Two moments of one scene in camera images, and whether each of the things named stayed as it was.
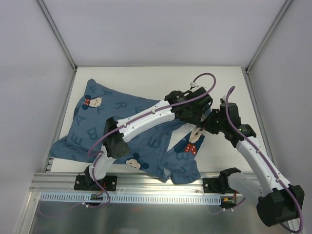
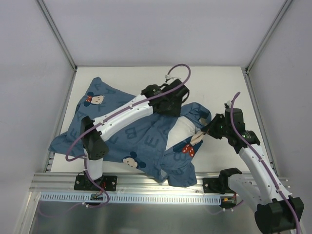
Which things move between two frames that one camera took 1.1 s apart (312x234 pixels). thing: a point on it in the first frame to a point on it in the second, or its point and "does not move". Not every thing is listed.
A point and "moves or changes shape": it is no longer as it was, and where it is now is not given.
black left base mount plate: [109, 183] does not move
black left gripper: [203, 107] to [169, 107]
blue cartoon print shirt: [170, 149] moves or changes shape
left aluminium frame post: [58, 34] does not move
